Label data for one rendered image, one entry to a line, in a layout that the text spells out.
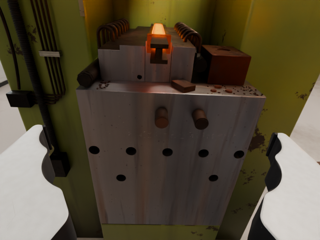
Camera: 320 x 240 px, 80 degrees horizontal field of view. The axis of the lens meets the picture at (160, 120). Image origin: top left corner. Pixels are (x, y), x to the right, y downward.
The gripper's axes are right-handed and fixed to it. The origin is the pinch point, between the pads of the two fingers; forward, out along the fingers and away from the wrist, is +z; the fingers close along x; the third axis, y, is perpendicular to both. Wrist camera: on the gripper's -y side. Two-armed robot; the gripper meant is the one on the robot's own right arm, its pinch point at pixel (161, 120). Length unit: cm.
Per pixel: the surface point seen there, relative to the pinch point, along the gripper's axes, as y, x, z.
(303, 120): 100, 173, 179
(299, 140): 100, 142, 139
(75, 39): 2.4, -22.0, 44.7
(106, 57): 3.5, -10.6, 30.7
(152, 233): 58, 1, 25
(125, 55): 3.0, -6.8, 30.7
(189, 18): -2, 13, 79
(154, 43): -1.3, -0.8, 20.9
